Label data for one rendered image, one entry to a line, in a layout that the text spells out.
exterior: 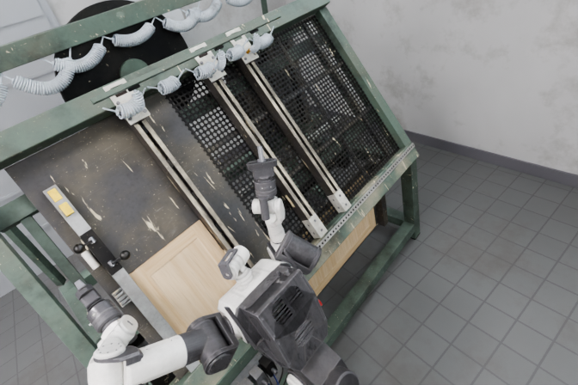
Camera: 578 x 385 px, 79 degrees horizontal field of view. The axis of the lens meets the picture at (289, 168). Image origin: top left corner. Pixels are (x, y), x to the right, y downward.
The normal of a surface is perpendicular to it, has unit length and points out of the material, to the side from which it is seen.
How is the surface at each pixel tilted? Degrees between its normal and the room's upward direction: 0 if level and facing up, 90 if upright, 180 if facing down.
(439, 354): 0
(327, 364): 22
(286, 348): 82
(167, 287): 60
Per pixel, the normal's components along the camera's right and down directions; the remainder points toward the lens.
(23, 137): 0.50, -0.21
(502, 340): -0.24, -0.81
